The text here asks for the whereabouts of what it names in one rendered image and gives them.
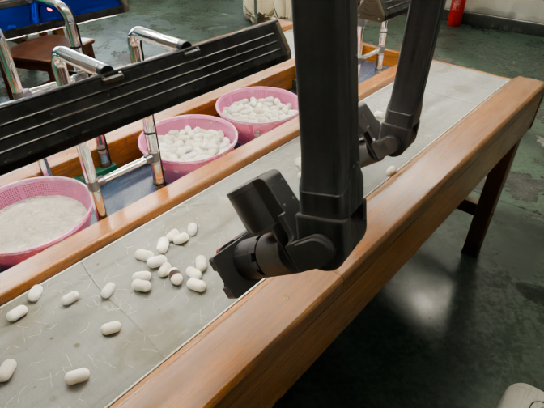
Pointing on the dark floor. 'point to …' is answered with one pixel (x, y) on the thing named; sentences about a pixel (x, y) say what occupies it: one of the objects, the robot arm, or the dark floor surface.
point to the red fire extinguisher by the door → (456, 13)
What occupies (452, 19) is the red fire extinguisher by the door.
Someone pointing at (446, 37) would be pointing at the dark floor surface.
